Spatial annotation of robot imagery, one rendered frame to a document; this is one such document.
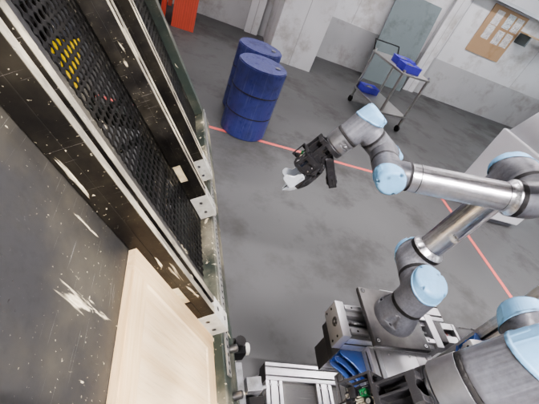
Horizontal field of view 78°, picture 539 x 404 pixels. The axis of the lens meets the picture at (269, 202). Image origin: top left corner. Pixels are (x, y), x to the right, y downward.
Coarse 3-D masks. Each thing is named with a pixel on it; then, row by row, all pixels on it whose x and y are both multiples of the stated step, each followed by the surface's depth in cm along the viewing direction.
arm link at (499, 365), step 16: (496, 336) 41; (512, 336) 38; (528, 336) 37; (464, 352) 41; (480, 352) 39; (496, 352) 38; (512, 352) 37; (528, 352) 36; (464, 368) 39; (480, 368) 38; (496, 368) 37; (512, 368) 36; (528, 368) 35; (480, 384) 38; (496, 384) 37; (512, 384) 36; (528, 384) 35; (480, 400) 38; (496, 400) 37; (512, 400) 36; (528, 400) 36
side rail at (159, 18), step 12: (144, 0) 164; (156, 0) 168; (156, 12) 168; (156, 24) 172; (168, 36) 177; (168, 48) 181; (180, 60) 186; (180, 72) 190; (192, 96) 201; (192, 108) 206
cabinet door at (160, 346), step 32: (128, 256) 71; (128, 288) 65; (160, 288) 79; (128, 320) 61; (160, 320) 74; (192, 320) 93; (128, 352) 58; (160, 352) 70; (192, 352) 87; (128, 384) 55; (160, 384) 66; (192, 384) 81
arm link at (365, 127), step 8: (368, 104) 90; (360, 112) 90; (368, 112) 89; (376, 112) 88; (352, 120) 91; (360, 120) 90; (368, 120) 89; (376, 120) 88; (384, 120) 89; (344, 128) 92; (352, 128) 91; (360, 128) 90; (368, 128) 90; (376, 128) 90; (344, 136) 92; (352, 136) 91; (360, 136) 91; (368, 136) 91; (376, 136) 91; (352, 144) 93; (368, 144) 92
